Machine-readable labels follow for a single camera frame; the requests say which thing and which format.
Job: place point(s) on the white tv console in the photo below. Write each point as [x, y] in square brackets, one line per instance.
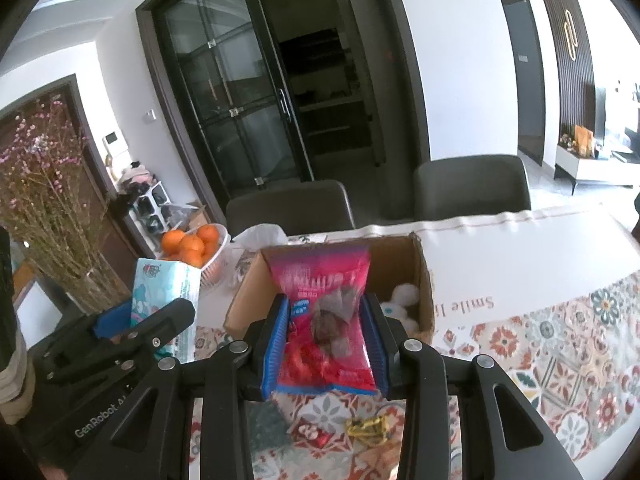
[595, 171]

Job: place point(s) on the green knitted cloth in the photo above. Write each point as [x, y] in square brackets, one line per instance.
[267, 426]

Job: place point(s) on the blue tissue pack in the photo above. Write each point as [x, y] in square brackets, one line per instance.
[157, 283]

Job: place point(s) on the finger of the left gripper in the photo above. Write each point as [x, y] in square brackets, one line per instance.
[113, 322]
[162, 326]

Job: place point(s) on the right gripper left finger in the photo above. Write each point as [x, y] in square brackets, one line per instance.
[149, 436]

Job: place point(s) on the glass vase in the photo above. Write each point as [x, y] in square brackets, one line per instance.
[93, 289]

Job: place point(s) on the yellow toy keychain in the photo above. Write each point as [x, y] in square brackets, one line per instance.
[371, 431]

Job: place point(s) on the left dark chair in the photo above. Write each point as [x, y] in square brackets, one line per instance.
[300, 208]

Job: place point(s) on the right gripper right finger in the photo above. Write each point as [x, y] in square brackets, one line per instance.
[502, 435]

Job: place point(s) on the white bunny plush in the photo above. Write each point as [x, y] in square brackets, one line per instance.
[404, 298]

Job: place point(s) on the dark chair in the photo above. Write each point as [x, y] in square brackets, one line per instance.
[470, 186]
[300, 208]

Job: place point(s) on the pink snack bag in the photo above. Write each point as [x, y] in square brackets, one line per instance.
[323, 287]

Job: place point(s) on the oranges pile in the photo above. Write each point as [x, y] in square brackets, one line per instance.
[194, 249]

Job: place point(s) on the middle dark chair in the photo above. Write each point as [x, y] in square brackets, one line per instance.
[470, 186]

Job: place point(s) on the white basket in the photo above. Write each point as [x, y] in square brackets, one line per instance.
[210, 275]

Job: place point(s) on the red candy wrapper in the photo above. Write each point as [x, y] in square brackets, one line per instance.
[312, 434]

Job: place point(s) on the floral tissue box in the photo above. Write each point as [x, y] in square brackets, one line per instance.
[251, 241]

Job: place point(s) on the dried flower bouquet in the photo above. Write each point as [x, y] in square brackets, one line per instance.
[46, 193]

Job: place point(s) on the shoe rack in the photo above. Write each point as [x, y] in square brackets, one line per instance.
[145, 196]

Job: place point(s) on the black glass cabinet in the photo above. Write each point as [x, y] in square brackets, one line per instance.
[264, 94]

